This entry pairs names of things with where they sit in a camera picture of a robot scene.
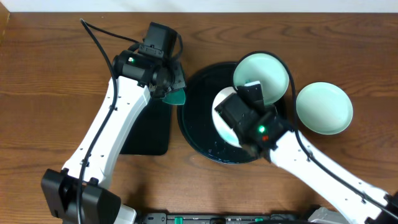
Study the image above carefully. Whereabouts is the light green plate with smear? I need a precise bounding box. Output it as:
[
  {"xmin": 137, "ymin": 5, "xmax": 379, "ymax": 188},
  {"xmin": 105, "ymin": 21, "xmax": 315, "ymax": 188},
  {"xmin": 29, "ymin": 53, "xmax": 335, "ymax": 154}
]
[{"xmin": 296, "ymin": 82, "xmax": 353, "ymax": 135}]

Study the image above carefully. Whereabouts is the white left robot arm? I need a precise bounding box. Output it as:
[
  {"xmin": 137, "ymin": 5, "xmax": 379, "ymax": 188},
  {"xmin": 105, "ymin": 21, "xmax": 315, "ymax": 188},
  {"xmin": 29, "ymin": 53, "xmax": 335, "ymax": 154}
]
[{"xmin": 41, "ymin": 50, "xmax": 185, "ymax": 223}]

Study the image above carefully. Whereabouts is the white plate with green spot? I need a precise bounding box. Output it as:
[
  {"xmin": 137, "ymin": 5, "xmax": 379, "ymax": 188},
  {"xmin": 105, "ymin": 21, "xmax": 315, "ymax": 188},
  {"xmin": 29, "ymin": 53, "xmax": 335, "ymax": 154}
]
[{"xmin": 211, "ymin": 86, "xmax": 241, "ymax": 148}]

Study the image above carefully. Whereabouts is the black round tray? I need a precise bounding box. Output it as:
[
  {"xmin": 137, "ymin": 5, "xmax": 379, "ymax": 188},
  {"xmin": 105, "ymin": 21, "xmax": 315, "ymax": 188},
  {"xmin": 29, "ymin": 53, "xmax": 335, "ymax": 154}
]
[{"xmin": 177, "ymin": 62, "xmax": 259, "ymax": 164}]

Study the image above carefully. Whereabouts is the green scrub sponge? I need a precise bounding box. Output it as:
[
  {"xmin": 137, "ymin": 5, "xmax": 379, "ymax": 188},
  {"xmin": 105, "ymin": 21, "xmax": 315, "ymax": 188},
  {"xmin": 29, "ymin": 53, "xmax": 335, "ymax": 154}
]
[{"xmin": 162, "ymin": 88, "xmax": 186, "ymax": 106}]

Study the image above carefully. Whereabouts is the black rectangular tray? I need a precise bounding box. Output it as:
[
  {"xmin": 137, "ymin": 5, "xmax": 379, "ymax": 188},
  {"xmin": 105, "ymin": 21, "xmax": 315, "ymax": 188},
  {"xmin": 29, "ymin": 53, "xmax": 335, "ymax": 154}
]
[{"xmin": 120, "ymin": 99, "xmax": 172, "ymax": 156}]

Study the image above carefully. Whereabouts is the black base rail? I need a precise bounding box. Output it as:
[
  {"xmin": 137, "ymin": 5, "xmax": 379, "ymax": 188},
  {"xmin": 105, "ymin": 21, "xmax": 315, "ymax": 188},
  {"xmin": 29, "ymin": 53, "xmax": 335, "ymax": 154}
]
[{"xmin": 134, "ymin": 212, "xmax": 310, "ymax": 224}]

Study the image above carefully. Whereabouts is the pale green plate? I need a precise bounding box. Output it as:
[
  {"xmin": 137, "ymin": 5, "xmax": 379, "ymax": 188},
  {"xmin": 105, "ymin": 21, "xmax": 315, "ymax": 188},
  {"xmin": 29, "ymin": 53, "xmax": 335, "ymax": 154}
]
[{"xmin": 233, "ymin": 52, "xmax": 289, "ymax": 105}]

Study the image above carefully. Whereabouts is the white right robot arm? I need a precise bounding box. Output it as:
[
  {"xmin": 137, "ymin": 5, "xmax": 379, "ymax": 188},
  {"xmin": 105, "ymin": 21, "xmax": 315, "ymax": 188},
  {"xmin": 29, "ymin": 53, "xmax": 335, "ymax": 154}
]
[{"xmin": 234, "ymin": 107, "xmax": 397, "ymax": 223}]

